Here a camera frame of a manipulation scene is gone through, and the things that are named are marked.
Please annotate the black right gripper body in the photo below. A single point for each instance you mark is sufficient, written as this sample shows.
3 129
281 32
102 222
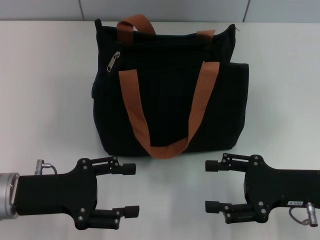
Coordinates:
282 187

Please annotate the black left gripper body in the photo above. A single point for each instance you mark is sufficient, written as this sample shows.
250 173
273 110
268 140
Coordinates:
55 195

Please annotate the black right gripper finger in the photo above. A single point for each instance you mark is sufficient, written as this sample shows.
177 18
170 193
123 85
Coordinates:
232 162
237 212

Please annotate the silver zipper pull tab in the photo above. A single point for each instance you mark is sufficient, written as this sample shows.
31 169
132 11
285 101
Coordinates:
112 62

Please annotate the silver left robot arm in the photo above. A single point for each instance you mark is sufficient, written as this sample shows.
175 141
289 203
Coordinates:
6 195

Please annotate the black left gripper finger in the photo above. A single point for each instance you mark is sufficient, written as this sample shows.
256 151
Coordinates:
110 165
107 217

